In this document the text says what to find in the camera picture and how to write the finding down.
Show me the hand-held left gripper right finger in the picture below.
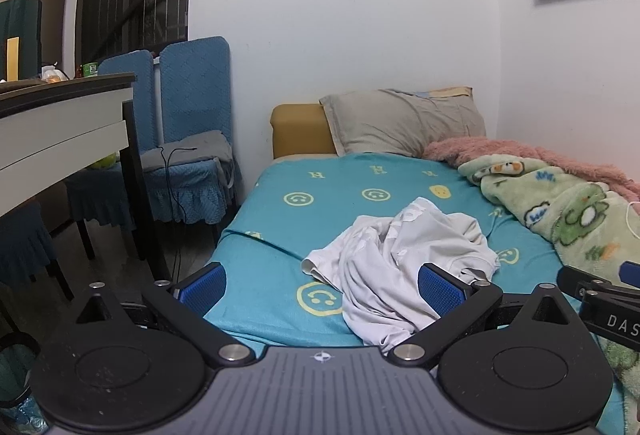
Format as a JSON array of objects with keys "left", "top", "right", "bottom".
[{"left": 387, "top": 263, "right": 583, "bottom": 369}]

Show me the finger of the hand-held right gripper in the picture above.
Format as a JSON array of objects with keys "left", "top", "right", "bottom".
[{"left": 556, "top": 260, "right": 640, "bottom": 302}]

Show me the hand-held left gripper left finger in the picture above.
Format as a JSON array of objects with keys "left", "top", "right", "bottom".
[{"left": 75, "top": 263, "right": 256, "bottom": 369}]

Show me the white garment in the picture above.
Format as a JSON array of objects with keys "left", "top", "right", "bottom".
[{"left": 301, "top": 196, "right": 501, "bottom": 347}]

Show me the green frog print blanket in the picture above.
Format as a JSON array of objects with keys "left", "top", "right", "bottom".
[{"left": 457, "top": 154, "right": 640, "bottom": 411}]

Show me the bed with teal smiley sheet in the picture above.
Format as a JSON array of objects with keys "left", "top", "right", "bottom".
[{"left": 202, "top": 151, "right": 631, "bottom": 435}]

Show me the grey cloth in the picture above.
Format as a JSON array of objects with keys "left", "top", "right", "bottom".
[{"left": 140, "top": 130, "right": 236, "bottom": 176}]

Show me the pink fluffy blanket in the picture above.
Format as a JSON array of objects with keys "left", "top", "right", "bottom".
[{"left": 424, "top": 136, "right": 640, "bottom": 203}]

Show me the grey pillow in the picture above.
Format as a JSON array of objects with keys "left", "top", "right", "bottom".
[{"left": 319, "top": 88, "right": 487, "bottom": 157}]

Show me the blue covered chair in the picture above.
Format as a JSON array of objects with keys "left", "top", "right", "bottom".
[
  {"left": 65, "top": 49, "right": 161, "bottom": 261},
  {"left": 142, "top": 36, "right": 242, "bottom": 261},
  {"left": 0, "top": 200, "right": 76, "bottom": 336}
]

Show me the yellow headboard cushion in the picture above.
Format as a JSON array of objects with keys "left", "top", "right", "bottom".
[{"left": 270, "top": 104, "right": 337, "bottom": 160}]

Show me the yellow pillow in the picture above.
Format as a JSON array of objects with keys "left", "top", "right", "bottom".
[{"left": 415, "top": 86, "right": 473, "bottom": 100}]

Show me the trash bin with bag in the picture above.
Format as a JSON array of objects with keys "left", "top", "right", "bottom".
[{"left": 0, "top": 332, "right": 49, "bottom": 435}]

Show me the white table with dark top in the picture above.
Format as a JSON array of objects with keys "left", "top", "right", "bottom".
[{"left": 0, "top": 72, "right": 173, "bottom": 281}]

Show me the yellow flat item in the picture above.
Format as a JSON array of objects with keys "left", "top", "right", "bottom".
[{"left": 6, "top": 36, "right": 21, "bottom": 81}]

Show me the dark green suitcase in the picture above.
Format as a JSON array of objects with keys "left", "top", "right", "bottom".
[{"left": 0, "top": 0, "right": 43, "bottom": 81}]

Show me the black cable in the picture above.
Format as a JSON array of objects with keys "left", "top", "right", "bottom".
[{"left": 158, "top": 145, "right": 197, "bottom": 223}]

